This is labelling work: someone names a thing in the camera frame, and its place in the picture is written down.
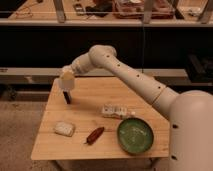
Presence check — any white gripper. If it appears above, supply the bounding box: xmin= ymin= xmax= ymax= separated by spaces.
xmin=60 ymin=63 xmax=82 ymax=80

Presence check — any wooden table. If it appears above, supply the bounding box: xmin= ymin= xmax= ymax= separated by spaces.
xmin=31 ymin=77 xmax=169 ymax=161

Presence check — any white ceramic cup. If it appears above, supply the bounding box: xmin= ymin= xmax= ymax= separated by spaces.
xmin=58 ymin=77 xmax=75 ymax=92

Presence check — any metal shelf rack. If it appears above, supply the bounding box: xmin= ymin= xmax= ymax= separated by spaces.
xmin=0 ymin=0 xmax=213 ymax=86

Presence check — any green ceramic plate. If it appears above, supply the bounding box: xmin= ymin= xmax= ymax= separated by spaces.
xmin=117 ymin=118 xmax=154 ymax=155

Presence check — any red chili pepper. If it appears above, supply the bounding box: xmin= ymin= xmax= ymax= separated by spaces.
xmin=86 ymin=127 xmax=105 ymax=145

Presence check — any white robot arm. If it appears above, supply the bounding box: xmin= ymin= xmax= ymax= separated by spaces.
xmin=59 ymin=45 xmax=213 ymax=171

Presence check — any plastic tray with items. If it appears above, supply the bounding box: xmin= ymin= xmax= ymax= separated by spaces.
xmin=113 ymin=0 xmax=175 ymax=19

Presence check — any white wrapped snack pack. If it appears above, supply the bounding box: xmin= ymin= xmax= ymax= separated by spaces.
xmin=102 ymin=105 xmax=127 ymax=119

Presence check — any black eraser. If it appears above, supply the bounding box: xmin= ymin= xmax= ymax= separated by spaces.
xmin=63 ymin=91 xmax=71 ymax=104

